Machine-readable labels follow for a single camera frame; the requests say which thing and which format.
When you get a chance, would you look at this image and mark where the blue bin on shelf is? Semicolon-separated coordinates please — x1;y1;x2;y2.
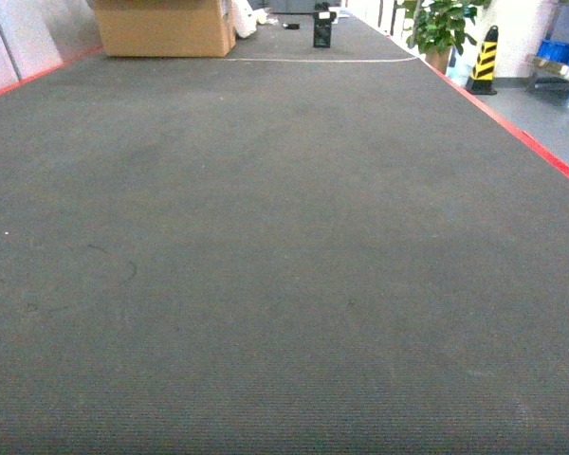
537;39;569;64

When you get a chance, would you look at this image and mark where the small black box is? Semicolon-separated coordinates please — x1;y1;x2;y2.
313;10;332;48

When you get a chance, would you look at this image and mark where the yellow black traffic cone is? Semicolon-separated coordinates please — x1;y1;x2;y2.
465;26;499;96

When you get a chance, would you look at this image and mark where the large cardboard box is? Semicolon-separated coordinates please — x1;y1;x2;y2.
92;0;235;58

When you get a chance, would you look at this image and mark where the green potted plant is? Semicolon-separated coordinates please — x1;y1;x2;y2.
395;0;491;75

